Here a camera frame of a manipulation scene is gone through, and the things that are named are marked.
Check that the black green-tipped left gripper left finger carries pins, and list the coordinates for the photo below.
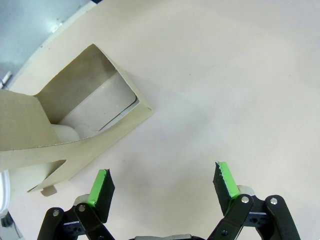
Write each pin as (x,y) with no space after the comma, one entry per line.
(101,197)

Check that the brown cardboard cup carrier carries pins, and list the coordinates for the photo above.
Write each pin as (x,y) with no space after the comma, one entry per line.
(22,120)

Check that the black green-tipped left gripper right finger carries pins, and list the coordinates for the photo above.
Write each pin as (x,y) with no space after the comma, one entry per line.
(225,190)

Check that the white rounded object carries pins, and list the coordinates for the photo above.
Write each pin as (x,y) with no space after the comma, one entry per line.
(3,192)

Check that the small white floor object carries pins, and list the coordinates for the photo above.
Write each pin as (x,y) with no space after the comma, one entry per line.
(6,78)

